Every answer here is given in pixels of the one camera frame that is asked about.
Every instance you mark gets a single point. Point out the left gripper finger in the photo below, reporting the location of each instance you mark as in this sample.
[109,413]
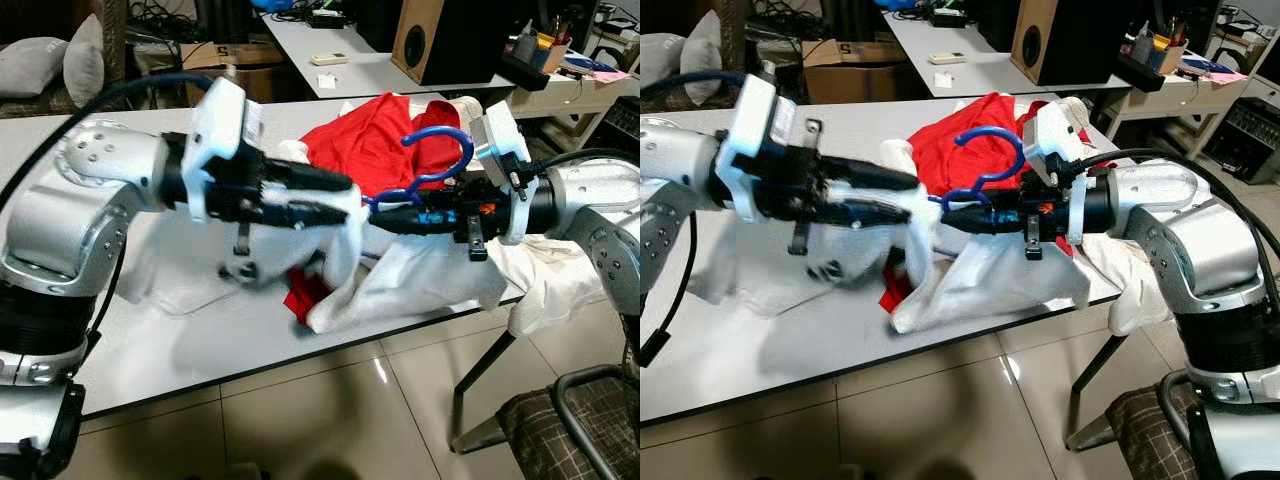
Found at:
[870,213]
[320,178]
[885,176]
[315,214]

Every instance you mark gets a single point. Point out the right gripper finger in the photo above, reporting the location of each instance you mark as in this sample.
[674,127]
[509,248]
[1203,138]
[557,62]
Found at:
[970,211]
[970,227]
[405,210]
[405,227]

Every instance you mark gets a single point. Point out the white T-shirt with dark letters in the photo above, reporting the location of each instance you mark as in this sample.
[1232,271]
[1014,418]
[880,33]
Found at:
[400,278]
[1000,285]

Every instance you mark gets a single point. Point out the blue plastic clothes hanger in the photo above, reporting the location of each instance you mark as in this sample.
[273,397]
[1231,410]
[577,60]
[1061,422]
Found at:
[990,130]
[437,130]

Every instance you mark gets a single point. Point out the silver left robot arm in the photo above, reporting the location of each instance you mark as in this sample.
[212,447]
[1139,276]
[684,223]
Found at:
[670,200]
[90,200]

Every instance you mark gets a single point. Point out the red garment with white print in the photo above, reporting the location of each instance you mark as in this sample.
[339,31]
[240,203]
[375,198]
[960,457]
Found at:
[360,140]
[940,130]

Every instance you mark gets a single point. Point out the small white paper tag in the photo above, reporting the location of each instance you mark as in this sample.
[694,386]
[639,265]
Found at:
[945,82]
[329,82]

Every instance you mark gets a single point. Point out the plain white crumpled garment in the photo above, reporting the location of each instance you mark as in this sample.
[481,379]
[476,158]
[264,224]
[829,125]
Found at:
[540,290]
[1130,300]

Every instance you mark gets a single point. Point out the white remote control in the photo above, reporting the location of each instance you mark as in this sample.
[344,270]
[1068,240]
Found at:
[948,59]
[329,59]

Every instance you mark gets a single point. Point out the brown cardboard box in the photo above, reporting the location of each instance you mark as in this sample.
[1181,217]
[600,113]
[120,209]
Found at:
[870,55]
[255,55]

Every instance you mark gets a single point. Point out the black desk organizer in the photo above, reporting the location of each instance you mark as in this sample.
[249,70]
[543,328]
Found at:
[1145,72]
[525,72]

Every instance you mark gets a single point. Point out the grey cushion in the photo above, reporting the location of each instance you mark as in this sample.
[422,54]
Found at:
[85,60]
[660,58]
[705,55]
[30,65]

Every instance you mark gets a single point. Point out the blue plastic device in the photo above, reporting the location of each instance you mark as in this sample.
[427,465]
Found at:
[275,5]
[900,5]

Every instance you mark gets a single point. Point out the wooden speaker with black cone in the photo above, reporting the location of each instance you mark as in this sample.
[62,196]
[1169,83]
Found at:
[470,40]
[1090,40]

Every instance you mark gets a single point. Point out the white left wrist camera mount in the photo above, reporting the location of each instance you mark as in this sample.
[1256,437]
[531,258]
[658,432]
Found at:
[760,110]
[225,115]

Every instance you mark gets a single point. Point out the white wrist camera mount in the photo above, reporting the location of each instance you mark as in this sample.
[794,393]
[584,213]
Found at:
[1050,135]
[760,110]
[495,135]
[225,115]

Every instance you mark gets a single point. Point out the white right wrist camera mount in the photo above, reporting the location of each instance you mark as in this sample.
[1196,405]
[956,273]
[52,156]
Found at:
[1050,135]
[495,135]

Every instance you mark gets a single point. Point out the plaid chair with grey frame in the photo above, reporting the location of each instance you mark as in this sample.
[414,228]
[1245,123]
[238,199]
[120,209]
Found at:
[1140,430]
[530,425]

